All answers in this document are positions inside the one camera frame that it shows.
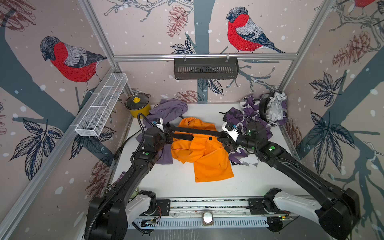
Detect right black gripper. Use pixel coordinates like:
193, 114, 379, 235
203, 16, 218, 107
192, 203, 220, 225
218, 128, 260, 152

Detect lavender purple trousers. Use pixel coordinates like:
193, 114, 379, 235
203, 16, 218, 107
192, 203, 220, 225
147, 99, 188, 165

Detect black leather belt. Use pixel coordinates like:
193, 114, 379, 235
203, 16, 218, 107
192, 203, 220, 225
112, 125, 145, 161

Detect orange trousers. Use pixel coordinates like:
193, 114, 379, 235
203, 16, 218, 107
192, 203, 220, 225
171, 134, 234, 183

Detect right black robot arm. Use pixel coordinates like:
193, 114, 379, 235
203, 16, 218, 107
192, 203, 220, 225
219, 122, 361, 240

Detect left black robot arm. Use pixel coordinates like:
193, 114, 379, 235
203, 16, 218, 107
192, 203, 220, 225
84, 114, 172, 240

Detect purple camouflage trousers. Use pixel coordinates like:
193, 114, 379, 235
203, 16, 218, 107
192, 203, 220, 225
223, 95, 295, 169

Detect black belt on camouflage trousers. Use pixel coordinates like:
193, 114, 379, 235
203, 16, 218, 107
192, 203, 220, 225
259, 94, 272, 122

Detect yellow pot with lid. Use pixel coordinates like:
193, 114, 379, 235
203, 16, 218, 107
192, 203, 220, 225
125, 93, 152, 119

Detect black hanging basket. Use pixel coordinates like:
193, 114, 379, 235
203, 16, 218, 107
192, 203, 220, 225
174, 58, 240, 80

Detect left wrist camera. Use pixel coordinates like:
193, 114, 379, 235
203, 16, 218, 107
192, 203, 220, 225
150, 118, 164, 131

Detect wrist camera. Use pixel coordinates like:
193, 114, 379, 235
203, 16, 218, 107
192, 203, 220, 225
222, 122, 239, 135
150, 118, 164, 131

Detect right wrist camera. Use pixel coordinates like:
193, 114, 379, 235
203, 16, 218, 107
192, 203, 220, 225
222, 122, 239, 135

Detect white wire mesh shelf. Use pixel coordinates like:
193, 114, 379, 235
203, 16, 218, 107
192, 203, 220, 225
75, 73, 128, 137

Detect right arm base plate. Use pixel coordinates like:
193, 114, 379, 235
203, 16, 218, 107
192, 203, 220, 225
246, 198, 290, 216

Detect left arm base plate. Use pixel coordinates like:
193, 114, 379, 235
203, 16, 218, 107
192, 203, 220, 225
140, 199, 171, 217

